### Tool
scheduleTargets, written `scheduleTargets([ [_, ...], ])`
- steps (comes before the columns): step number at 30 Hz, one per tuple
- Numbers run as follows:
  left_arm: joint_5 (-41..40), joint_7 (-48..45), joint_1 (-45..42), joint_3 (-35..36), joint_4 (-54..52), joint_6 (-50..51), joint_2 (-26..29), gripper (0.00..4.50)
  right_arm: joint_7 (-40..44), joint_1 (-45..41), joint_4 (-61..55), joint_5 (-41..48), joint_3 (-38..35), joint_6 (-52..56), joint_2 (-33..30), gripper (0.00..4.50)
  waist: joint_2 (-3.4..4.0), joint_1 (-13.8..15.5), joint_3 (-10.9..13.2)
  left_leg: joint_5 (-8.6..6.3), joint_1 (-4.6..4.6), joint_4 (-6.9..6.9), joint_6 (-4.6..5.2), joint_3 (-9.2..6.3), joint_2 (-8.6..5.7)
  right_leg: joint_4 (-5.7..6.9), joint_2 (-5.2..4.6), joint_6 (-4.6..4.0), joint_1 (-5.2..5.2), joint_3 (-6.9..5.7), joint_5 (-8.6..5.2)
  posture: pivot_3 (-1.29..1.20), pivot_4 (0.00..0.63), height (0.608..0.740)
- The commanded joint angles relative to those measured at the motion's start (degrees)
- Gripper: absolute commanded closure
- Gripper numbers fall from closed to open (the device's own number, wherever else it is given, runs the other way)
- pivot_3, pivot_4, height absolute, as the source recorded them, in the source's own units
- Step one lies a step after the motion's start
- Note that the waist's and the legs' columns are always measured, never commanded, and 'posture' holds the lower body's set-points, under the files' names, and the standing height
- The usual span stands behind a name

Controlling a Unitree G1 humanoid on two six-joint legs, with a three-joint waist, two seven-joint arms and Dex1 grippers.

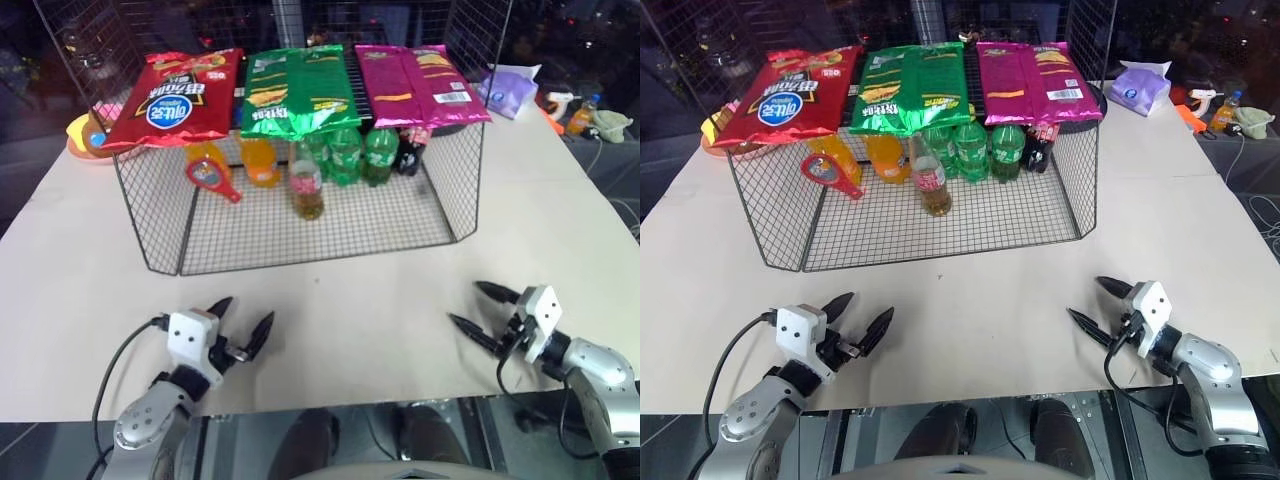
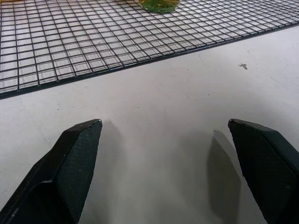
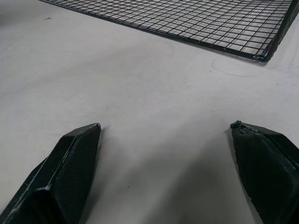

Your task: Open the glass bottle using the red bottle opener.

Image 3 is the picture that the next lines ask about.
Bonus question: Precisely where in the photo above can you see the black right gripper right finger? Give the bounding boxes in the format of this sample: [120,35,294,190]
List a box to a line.
[230,120,299,224]

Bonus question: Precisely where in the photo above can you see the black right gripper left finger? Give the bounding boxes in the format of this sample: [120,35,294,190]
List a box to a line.
[0,123,102,224]

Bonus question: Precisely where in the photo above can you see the black wire mesh rack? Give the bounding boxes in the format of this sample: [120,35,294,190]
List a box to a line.
[38,0,299,63]

